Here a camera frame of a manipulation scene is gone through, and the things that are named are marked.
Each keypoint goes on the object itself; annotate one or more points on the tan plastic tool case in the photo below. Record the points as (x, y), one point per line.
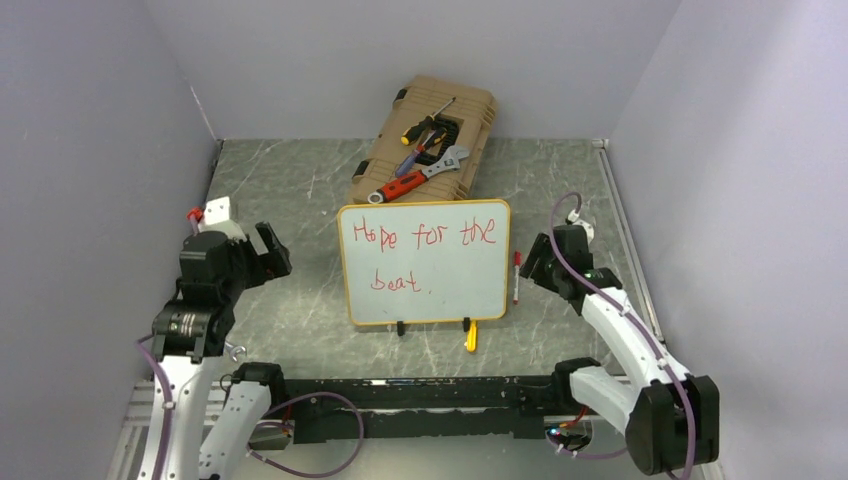
(468, 121)

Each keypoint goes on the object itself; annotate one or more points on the blue handled screwdriver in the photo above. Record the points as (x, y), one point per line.
(434, 138)

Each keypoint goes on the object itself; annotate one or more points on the small silver wrench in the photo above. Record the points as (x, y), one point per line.
(235, 353)

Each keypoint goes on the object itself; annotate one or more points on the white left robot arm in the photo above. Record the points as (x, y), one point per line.
(188, 342)

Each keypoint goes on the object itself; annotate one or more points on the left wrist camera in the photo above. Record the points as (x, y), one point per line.
(217, 215)

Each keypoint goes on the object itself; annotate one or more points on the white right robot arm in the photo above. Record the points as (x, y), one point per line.
(670, 418)

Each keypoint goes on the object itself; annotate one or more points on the red handled adjustable wrench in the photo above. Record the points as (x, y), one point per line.
(449, 162)

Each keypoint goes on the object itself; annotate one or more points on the yellow black screwdriver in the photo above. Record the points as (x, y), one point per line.
(414, 132)

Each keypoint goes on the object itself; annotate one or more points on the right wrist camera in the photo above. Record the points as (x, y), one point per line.
(573, 218)

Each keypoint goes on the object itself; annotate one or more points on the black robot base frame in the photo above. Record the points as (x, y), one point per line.
(318, 410)

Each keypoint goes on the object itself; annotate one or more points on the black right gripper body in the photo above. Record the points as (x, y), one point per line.
(553, 271)

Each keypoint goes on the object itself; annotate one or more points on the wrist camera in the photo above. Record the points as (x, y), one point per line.
(573, 218)
(217, 215)

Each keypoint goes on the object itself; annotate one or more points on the white red whiteboard marker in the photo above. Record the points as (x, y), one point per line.
(516, 284)

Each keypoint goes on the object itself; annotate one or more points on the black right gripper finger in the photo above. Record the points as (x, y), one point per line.
(542, 246)
(535, 266)

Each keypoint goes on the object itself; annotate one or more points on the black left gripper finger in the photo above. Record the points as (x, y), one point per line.
(276, 264)
(271, 241)

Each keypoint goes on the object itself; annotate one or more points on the aluminium rail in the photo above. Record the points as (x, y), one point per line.
(130, 447)

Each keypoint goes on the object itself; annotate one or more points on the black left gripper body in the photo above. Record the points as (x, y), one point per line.
(248, 266)

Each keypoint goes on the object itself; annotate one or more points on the yellow framed whiteboard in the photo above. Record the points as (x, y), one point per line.
(420, 263)

